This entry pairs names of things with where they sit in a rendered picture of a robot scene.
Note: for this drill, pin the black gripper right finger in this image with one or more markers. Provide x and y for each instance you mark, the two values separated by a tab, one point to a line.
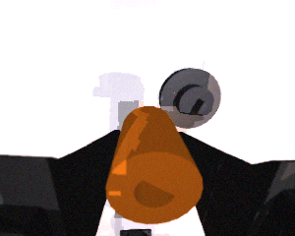
237	194

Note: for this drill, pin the orange knob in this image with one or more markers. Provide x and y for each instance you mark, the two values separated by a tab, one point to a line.
153	178

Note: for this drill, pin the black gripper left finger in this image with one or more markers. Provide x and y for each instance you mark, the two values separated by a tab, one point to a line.
72	188

